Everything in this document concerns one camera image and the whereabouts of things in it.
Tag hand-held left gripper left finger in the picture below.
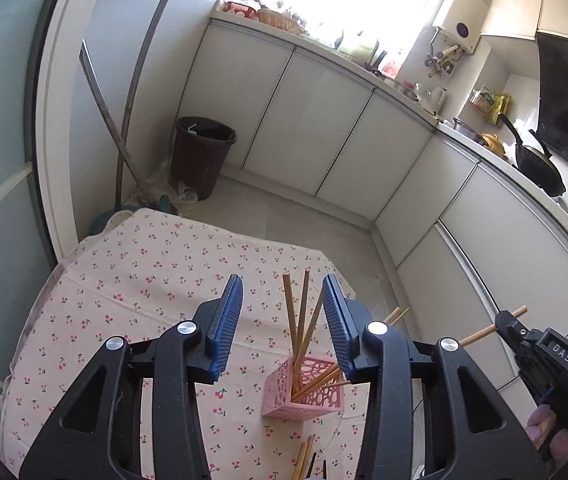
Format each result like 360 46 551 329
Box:
19 274 243 480

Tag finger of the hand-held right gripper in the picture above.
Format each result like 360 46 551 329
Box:
494 310 533 361

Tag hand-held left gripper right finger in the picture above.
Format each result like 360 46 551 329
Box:
321 274 549 480

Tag wooden chopstick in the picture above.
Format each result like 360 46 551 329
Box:
460 305 528 347
298 296 325 376
295 306 410 405
282 272 299 368
291 308 401 401
295 270 311 361

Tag pink perforated utensil holder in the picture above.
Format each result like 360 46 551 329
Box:
262 355 346 418

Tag pile of wooden chopsticks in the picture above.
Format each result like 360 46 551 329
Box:
291 435 316 480

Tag person's right hand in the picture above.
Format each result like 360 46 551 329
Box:
525 404 568 467

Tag cherry print tablecloth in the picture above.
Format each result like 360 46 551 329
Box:
0 207 370 480

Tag clear plastic bag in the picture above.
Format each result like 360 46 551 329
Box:
144 160 200 208

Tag teal plastic mop base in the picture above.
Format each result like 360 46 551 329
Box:
88 199 137 235

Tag dark brown trash bin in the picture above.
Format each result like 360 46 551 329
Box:
170 116 238 202

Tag black wok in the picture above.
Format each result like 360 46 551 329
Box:
498 112 567 198

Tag yellow clay pot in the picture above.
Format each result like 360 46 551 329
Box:
480 132 510 157

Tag white kitchen cabinet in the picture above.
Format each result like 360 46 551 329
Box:
171 12 568 396

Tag small steel pot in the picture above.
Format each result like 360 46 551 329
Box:
451 117 485 143

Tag yellow packets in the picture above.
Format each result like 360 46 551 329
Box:
470 87 512 125

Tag white jug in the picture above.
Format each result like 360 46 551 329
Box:
428 86 449 113

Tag plain grey mop pole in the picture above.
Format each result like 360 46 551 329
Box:
79 39 152 198

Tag white kitchen countertop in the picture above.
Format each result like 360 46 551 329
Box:
209 7 568 281

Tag white kettle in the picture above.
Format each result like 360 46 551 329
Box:
336 30 382 63

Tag mop pole with dark cap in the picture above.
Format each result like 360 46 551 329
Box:
115 0 186 213

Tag woven basket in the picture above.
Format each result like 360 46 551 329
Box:
256 7 307 31

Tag red plastic basket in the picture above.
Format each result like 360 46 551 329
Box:
221 1 260 17

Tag white water heater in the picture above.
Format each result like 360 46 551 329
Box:
432 0 489 54

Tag white upper cabinet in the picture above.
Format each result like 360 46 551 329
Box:
480 0 568 41

